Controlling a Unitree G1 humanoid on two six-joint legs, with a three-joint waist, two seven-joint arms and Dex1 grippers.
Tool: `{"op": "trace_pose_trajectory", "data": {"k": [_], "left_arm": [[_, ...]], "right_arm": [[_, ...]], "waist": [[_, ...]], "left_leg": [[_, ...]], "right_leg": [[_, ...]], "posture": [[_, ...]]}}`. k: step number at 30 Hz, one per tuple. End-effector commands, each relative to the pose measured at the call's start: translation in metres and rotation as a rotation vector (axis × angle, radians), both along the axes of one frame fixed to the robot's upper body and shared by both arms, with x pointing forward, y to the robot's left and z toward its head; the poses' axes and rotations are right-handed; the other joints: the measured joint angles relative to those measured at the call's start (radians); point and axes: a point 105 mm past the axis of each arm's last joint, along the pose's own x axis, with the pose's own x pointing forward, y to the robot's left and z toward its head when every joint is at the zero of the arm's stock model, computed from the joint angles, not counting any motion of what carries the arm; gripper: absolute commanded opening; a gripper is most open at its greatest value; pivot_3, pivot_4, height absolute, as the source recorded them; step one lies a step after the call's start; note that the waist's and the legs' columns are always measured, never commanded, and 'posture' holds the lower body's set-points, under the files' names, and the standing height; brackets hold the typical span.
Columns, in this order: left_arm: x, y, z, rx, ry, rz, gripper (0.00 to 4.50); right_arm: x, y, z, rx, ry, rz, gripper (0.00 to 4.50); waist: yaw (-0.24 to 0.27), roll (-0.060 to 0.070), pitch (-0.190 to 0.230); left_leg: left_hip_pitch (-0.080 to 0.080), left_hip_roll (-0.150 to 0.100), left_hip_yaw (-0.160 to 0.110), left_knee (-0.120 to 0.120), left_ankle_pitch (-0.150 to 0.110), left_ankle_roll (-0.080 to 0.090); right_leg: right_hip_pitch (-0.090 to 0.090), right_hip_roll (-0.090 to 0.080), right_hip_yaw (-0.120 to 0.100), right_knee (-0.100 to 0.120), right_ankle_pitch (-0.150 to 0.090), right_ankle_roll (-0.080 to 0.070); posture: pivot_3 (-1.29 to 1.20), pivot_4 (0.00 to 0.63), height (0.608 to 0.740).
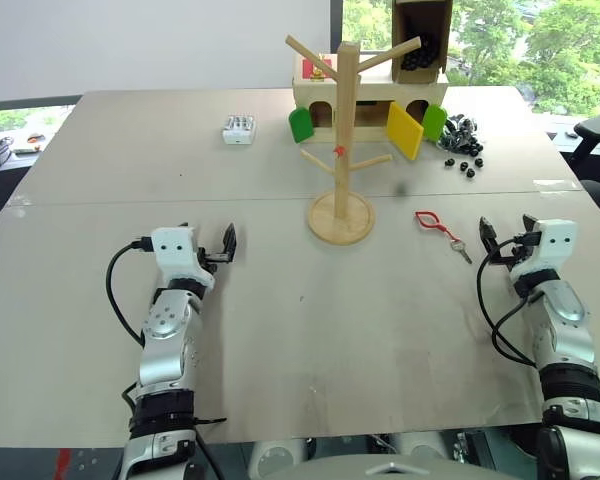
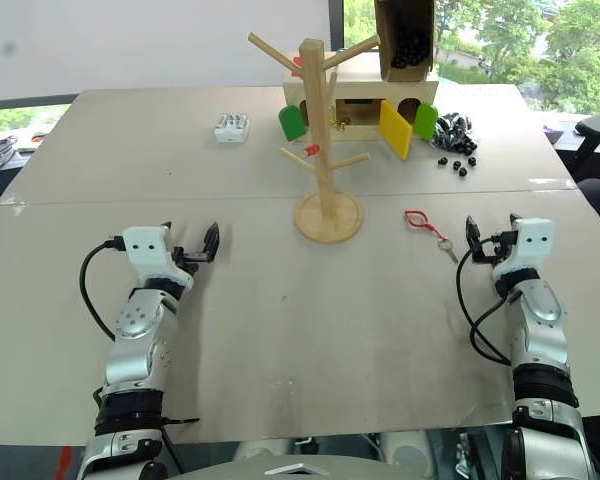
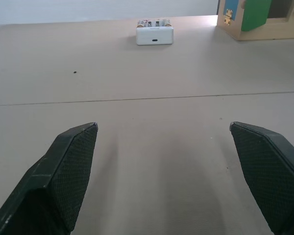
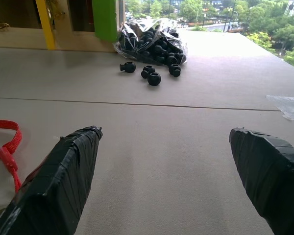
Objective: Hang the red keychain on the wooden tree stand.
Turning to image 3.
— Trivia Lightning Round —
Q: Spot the brass hinge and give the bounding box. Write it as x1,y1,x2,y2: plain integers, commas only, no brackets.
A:
223,9,233,25

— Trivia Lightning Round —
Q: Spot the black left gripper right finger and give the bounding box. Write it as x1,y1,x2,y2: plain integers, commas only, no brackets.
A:
229,121,294,235

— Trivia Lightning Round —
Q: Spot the wooden toy lock box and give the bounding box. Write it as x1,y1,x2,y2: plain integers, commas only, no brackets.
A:
217,0,294,41

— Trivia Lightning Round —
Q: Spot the blue wooden panel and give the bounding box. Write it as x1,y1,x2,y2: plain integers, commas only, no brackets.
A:
222,0,240,21

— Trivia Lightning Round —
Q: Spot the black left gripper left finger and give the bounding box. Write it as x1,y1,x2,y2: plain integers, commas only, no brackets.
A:
0,122,98,235

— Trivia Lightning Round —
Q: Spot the green wooden door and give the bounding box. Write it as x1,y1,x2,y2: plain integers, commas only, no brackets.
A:
241,0,272,32

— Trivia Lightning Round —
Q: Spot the white battery charger box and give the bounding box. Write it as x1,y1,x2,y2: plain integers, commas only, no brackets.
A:
136,25,174,46

